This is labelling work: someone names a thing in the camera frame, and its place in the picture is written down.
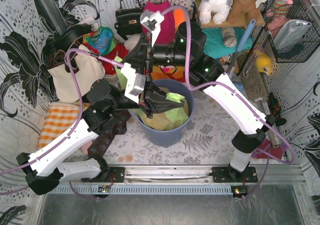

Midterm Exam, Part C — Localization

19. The green trash bag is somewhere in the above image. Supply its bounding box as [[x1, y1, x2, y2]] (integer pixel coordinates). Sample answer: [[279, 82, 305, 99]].
[[113, 55, 190, 131]]

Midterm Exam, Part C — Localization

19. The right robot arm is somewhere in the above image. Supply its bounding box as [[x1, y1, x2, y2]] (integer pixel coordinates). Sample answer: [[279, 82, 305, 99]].
[[124, 20, 276, 183]]

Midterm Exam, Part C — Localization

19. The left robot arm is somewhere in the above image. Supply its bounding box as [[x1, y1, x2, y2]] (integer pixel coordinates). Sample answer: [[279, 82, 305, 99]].
[[16, 79, 186, 195]]

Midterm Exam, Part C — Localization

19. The magenta fuzzy bag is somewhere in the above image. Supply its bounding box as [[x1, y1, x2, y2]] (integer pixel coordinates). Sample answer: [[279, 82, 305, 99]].
[[143, 0, 176, 45]]

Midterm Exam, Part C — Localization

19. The blue trash bin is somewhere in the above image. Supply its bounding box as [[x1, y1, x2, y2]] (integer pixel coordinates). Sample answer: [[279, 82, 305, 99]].
[[132, 79, 196, 148]]

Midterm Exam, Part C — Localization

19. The cream canvas tote bag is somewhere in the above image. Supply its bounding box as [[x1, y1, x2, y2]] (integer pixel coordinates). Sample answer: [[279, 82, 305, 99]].
[[48, 53, 105, 103]]

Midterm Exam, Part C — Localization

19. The red cloth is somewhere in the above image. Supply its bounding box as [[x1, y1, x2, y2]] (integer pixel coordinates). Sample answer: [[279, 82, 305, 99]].
[[97, 43, 129, 75]]

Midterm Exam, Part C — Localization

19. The rainbow striped cloth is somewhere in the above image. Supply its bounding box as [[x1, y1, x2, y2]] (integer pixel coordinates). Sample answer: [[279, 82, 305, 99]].
[[151, 65, 186, 83]]

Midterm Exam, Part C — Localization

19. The black leather handbag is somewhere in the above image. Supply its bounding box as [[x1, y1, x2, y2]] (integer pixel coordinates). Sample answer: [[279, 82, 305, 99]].
[[114, 0, 144, 41]]

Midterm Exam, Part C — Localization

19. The orange plush toy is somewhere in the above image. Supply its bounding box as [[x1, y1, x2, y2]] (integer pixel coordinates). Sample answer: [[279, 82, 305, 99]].
[[173, 8, 186, 28]]

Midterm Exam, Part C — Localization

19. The teal folded cloth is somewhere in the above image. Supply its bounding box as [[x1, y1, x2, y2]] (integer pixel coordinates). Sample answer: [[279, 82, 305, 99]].
[[202, 27, 245, 59]]

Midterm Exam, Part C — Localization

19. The brown floral cloth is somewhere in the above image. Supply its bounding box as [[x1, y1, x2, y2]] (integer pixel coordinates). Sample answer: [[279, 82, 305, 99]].
[[87, 110, 131, 158]]

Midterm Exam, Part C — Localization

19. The orange checkered towel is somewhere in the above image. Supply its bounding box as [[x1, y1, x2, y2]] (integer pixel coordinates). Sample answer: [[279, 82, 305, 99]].
[[37, 102, 79, 149]]

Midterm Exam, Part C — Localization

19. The white plush dog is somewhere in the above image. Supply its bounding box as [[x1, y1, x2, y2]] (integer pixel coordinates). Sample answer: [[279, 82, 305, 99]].
[[198, 0, 233, 25]]

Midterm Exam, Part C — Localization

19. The brown teddy bear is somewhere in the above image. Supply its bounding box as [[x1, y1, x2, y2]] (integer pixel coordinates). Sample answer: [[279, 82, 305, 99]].
[[227, 0, 266, 23]]

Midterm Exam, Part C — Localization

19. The yellow plush duck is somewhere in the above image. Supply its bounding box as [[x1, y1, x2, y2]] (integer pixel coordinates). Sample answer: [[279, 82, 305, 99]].
[[253, 47, 272, 76]]

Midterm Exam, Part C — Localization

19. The purple orange sock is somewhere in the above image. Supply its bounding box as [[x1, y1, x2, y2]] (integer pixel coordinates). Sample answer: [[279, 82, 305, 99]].
[[251, 138, 287, 160]]

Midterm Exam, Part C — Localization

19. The silver foil pouch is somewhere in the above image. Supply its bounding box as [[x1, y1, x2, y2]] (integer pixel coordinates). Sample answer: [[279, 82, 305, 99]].
[[273, 19, 312, 50]]

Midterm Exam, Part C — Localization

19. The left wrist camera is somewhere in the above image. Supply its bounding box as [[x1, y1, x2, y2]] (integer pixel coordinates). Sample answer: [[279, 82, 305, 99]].
[[120, 62, 147, 104]]

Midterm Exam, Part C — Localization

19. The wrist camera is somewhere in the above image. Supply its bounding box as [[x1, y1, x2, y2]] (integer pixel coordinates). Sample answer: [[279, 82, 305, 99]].
[[140, 9, 165, 47], [120, 62, 147, 104]]

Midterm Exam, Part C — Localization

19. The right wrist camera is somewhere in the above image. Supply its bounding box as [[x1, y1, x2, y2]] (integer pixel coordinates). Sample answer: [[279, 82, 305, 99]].
[[140, 9, 165, 47]]

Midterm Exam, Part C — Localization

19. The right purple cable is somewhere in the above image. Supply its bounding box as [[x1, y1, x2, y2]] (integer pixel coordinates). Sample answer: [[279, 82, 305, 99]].
[[159, 5, 297, 198]]

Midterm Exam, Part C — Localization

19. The purple cable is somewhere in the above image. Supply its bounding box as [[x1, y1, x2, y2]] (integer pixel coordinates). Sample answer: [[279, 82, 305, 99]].
[[0, 48, 126, 201], [159, 5, 297, 198]]

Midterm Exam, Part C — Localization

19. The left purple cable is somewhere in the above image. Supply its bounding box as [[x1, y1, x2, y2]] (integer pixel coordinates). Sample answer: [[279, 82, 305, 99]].
[[0, 48, 126, 201]]

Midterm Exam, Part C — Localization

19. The blue handled broom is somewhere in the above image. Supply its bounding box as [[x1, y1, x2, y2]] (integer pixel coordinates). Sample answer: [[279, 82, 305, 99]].
[[226, 19, 256, 79]]

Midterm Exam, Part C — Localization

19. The black wire basket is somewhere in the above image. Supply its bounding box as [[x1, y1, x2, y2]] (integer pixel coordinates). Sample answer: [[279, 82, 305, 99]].
[[262, 0, 320, 64]]

